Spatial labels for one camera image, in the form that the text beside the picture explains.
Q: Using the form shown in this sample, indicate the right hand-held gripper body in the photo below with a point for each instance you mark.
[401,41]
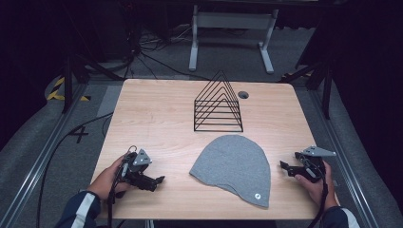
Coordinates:
[316,152]

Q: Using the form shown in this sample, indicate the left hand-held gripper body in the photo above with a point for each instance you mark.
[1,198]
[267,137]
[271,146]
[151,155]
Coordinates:
[142,158]

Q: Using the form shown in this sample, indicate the person's right hand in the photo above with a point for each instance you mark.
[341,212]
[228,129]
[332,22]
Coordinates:
[323,191]

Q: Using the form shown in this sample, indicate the person's left hand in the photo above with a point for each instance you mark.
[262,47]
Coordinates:
[106,182]

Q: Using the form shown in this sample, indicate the grey beanie hat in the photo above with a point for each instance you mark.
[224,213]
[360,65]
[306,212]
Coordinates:
[234,167]

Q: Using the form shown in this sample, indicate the black tripod stand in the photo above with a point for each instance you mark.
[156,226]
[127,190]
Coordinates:
[68,85]
[326,85]

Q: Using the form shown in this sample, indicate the aluminium floor rail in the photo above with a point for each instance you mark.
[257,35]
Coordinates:
[34,167]
[345,164]

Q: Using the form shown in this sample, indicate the white metal stand frame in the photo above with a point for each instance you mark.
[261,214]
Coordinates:
[233,20]

